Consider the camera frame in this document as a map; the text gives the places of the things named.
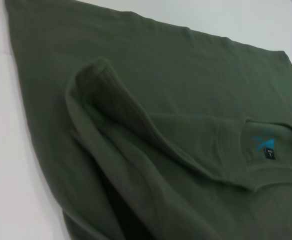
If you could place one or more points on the dark green printed t-shirt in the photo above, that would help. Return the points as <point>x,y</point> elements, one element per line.
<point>161,100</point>

